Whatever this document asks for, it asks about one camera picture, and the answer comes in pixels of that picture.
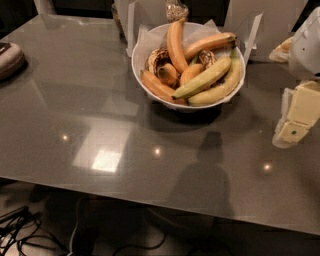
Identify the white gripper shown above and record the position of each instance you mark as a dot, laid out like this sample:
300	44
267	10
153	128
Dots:
305	50

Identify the yellow-green banana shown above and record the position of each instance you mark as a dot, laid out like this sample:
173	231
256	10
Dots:
204	79

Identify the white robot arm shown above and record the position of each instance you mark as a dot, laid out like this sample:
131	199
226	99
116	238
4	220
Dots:
304	53

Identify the yellow banana along right rim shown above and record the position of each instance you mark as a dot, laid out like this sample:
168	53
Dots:
223	86

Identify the brown spotted banana centre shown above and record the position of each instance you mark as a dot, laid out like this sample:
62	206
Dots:
207	58

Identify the brown spotted banana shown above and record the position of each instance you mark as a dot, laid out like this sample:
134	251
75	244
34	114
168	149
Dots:
207	58
156	59

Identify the orange banana at top right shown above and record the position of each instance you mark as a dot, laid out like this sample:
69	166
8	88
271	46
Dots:
212	42

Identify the small orange banana centre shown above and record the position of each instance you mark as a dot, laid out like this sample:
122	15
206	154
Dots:
190	73

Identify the short orange banana stub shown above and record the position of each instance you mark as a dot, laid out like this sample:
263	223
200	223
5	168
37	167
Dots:
168	74

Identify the orange banana at left rim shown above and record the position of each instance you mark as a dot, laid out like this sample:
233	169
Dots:
157	88

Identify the brown spotted banana left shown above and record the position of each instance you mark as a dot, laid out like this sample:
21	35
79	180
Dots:
156	59

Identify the long upright orange banana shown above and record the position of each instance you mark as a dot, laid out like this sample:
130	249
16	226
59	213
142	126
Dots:
174	45

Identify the white bowl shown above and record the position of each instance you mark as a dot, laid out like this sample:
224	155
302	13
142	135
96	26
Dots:
219	53

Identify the bread in plastic bag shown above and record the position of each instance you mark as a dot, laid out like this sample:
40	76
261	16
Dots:
281	53

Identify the clear bag of grains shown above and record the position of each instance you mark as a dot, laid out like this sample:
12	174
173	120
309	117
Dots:
175	10

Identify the round grey case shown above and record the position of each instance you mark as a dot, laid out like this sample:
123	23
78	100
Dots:
11	59

